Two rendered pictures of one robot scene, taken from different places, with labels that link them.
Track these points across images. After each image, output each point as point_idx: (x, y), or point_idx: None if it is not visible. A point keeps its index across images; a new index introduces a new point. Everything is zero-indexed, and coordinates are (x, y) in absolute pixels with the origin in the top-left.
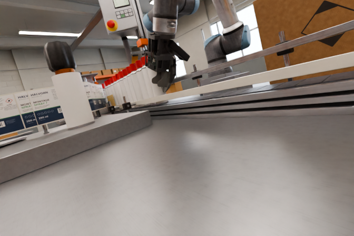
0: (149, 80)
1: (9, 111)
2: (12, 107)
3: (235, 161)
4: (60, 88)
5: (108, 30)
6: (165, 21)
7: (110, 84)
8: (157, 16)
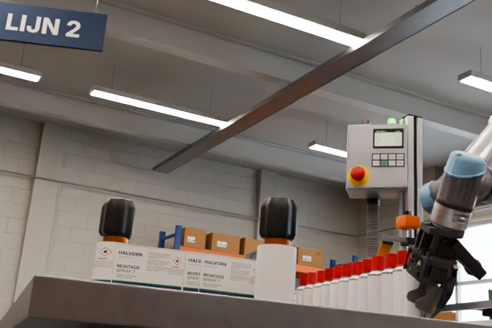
0: (402, 295)
1: (171, 277)
2: (177, 271)
3: None
4: (268, 264)
5: (348, 183)
6: (451, 212)
7: (314, 283)
8: (441, 203)
